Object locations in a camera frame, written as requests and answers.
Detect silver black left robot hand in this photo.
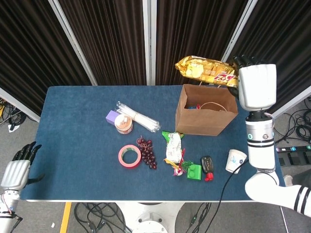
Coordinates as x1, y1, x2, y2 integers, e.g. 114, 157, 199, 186
0, 142, 46, 190

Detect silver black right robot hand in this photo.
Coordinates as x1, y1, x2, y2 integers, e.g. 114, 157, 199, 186
227, 55, 277, 112

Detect gold biscuit package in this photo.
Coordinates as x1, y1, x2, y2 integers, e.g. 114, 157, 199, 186
175, 55, 239, 88

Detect white paper cup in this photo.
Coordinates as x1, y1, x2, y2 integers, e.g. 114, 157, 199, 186
225, 149, 248, 174

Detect black bottle red cap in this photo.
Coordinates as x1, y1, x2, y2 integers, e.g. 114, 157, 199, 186
200, 155, 216, 182

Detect white green snack packet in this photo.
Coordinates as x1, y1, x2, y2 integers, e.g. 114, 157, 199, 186
161, 131, 185, 165

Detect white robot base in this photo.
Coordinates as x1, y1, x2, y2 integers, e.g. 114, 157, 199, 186
116, 201, 186, 233

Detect dark corrugated partition panel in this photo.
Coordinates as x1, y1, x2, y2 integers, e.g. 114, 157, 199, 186
0, 0, 92, 117
59, 0, 147, 86
225, 0, 311, 117
156, 0, 248, 86

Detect blue table cloth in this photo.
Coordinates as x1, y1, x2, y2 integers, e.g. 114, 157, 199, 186
19, 84, 290, 202

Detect yellow floor tape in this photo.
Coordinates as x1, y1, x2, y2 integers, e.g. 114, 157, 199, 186
59, 202, 72, 233

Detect brown paper carrier bag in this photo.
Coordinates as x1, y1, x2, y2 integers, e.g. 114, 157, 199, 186
174, 82, 239, 136

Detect dark trouser leg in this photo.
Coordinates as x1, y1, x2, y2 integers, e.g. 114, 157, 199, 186
291, 169, 311, 188

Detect green toy building brick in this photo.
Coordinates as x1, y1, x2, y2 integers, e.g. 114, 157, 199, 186
186, 164, 203, 182

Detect purple cube block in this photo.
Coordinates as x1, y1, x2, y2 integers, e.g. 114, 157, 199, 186
105, 110, 120, 126

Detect red tape roll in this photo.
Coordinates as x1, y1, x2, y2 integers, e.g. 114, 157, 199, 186
118, 144, 142, 168

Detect bundle of wrapped straws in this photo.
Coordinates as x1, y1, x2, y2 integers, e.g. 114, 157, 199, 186
115, 101, 161, 133

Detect purple plastic grape bunch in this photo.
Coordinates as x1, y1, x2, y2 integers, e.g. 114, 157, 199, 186
136, 135, 158, 170

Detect metal stand leg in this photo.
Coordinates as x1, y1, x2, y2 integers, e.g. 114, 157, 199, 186
280, 206, 290, 233

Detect white partition frame rail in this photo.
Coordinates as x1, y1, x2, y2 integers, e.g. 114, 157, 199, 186
0, 87, 41, 123
272, 91, 311, 115

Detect black floor cables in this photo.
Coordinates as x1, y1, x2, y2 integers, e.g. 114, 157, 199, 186
73, 202, 133, 233
273, 96, 311, 146
0, 97, 27, 129

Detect white partition frame post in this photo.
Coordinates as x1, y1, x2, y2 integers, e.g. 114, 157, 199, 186
221, 0, 258, 63
48, 0, 98, 86
142, 0, 157, 86

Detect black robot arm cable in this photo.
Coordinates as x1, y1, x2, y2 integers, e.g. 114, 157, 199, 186
215, 157, 250, 233

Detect black cable green light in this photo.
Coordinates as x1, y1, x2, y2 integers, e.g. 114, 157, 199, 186
186, 202, 212, 233

